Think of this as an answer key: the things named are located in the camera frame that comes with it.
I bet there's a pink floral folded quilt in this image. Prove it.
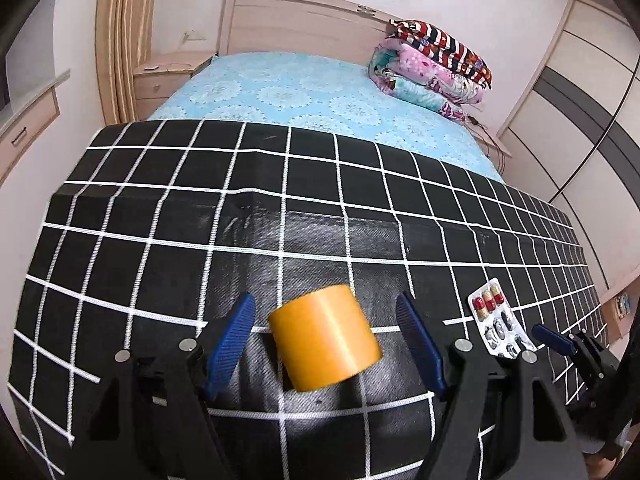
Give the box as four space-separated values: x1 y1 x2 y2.
370 42 488 105

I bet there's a striped folded quilt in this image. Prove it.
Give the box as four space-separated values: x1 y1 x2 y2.
387 20 493 86

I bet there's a silver pill blister pack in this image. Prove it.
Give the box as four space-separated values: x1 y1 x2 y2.
467 276 538 358

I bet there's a yellow tape roll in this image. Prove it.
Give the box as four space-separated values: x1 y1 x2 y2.
267 285 383 392

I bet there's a black white checked blanket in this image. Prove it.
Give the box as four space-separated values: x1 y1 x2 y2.
10 119 608 480

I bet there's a black charger cable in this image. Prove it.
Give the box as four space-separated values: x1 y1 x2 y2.
465 115 506 171

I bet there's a blue floral folded quilt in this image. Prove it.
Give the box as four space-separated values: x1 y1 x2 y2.
370 67 471 122

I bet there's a light wooden nightstand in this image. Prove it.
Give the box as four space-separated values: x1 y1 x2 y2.
467 125 513 158
132 51 216 121

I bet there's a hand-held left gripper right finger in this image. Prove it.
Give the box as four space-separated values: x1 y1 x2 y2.
396 291 591 480

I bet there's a window seat drawer cabinet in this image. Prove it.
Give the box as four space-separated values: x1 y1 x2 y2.
0 67 71 186

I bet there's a light wooden furniture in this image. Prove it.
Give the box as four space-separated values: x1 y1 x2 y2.
597 280 636 351

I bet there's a sliding door wardrobe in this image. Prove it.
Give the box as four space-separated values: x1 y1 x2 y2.
497 0 640 291

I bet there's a light wooden headboard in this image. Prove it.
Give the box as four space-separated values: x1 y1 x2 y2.
217 0 401 68

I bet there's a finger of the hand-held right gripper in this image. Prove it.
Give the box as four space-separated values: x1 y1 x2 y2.
531 324 601 411
570 329 613 366

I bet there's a light blue bed sheet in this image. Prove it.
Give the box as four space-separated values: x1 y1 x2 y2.
146 51 506 183

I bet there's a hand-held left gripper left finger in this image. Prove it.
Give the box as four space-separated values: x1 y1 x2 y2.
47 292 257 480

